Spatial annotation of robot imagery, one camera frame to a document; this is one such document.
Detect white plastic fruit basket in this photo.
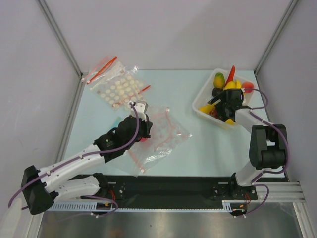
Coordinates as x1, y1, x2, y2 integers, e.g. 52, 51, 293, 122
192, 68, 257, 129

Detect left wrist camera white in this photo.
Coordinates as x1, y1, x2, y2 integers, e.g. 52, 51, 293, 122
129, 101, 148, 121

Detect red chili pepper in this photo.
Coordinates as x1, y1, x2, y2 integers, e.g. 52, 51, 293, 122
225, 65, 235, 86

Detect green yellow mango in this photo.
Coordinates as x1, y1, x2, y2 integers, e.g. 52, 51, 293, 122
213, 72, 225, 89

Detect red orange peach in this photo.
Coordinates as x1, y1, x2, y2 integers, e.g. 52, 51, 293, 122
241, 82, 254, 94

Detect dark purple fruit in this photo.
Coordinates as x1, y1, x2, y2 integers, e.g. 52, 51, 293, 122
212, 88, 223, 97

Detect clear bag red zipper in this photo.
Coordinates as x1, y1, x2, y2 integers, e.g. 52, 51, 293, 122
80, 56, 117, 85

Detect yellow pepper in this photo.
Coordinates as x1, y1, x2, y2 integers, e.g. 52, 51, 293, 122
199, 104, 215, 115

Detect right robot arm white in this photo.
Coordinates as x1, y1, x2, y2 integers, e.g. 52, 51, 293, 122
208, 89, 290, 199

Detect red grape bunch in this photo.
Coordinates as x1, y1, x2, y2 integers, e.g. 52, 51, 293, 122
209, 110, 218, 118

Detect clear bag cream dots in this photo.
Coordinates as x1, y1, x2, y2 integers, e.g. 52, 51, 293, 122
87, 63, 150, 110

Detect yellow banana bunch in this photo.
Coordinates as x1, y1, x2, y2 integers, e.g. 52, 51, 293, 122
235, 80, 242, 89

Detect grey cable duct rail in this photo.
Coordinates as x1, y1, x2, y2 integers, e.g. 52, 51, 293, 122
48, 200, 246, 212

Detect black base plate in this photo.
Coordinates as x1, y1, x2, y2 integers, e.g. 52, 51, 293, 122
80, 173, 258, 209

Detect clear bag pink dots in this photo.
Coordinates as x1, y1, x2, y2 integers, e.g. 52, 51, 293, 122
112, 106, 192, 177

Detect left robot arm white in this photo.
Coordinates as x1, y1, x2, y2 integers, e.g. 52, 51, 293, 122
21, 116, 153, 215

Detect clear bag blue zipper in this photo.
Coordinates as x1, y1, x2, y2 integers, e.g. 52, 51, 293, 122
110, 117, 122, 129

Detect yellow pear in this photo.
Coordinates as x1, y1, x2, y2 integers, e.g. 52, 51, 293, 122
225, 119, 234, 125

